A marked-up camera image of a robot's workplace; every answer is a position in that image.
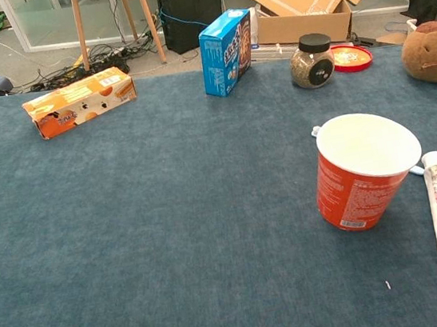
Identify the light blue toothbrush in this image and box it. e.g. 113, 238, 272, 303
310, 113, 425, 189

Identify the blue table mat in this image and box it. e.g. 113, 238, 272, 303
0, 37, 437, 327

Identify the blue snack box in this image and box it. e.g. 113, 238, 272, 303
195, 6, 261, 101

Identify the glass jar black lid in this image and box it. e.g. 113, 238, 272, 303
286, 30, 339, 92

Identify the red paper cup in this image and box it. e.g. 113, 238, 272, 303
305, 105, 431, 237

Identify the black computer case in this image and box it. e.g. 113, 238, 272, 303
156, 0, 229, 58

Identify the orange snack box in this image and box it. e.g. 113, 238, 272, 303
18, 64, 142, 144

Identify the open cardboard box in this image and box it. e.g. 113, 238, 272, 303
252, 0, 357, 54

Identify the red round lid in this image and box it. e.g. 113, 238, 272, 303
330, 40, 375, 75

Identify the wooden tripod stand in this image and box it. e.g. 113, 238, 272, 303
70, 0, 168, 75

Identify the brown capybara plush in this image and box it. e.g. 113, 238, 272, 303
396, 12, 437, 90

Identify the blue cable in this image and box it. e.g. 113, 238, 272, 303
160, 2, 209, 33

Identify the black cable tangle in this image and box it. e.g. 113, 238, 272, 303
25, 37, 159, 92

